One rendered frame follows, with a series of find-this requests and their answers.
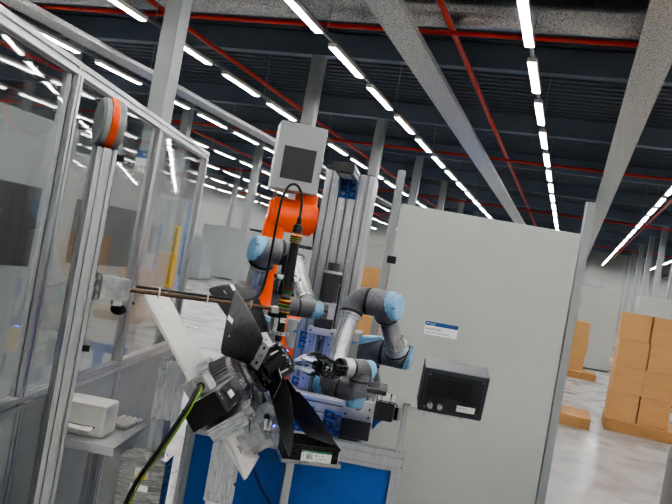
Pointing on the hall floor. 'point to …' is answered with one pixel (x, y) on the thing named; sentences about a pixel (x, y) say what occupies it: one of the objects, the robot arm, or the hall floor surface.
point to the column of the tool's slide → (72, 326)
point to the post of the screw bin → (286, 483)
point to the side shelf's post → (90, 478)
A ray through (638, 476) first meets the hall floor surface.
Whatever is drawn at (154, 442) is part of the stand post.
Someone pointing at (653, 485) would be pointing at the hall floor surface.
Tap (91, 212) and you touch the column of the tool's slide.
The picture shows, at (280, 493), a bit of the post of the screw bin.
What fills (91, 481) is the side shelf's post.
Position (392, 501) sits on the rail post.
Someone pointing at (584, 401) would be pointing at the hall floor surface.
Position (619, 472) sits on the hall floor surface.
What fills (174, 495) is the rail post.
